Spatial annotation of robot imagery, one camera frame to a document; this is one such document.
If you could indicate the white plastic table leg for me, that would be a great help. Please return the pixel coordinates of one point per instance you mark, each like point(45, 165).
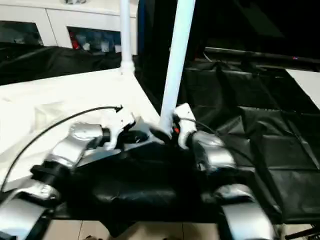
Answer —
point(177, 50)
point(126, 32)

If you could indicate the white plastic table top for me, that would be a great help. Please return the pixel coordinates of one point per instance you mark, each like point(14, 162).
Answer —
point(50, 100)

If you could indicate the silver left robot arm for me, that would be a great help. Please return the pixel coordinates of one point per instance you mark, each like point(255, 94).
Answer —
point(72, 145)

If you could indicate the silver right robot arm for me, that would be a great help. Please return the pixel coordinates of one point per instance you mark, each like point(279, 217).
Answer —
point(215, 150)

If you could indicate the black mat cloth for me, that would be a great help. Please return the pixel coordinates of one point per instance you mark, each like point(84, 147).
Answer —
point(250, 125)

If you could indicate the white cup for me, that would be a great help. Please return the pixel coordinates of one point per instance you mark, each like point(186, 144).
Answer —
point(117, 48)
point(86, 46)
point(104, 46)

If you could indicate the dark rounded robot foot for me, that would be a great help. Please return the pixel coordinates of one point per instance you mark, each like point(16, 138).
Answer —
point(91, 237)

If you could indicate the red carton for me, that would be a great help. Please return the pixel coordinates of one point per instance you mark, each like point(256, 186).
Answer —
point(74, 42)

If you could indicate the white sideboard cabinet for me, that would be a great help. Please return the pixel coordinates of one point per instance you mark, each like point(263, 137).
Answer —
point(62, 17)

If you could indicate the white flat board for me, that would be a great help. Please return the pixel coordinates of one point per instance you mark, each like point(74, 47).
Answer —
point(306, 85)

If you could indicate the black tripod leg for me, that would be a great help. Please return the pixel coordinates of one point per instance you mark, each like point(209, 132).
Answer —
point(302, 232)

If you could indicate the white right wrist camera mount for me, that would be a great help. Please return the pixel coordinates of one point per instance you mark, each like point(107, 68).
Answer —
point(186, 120)

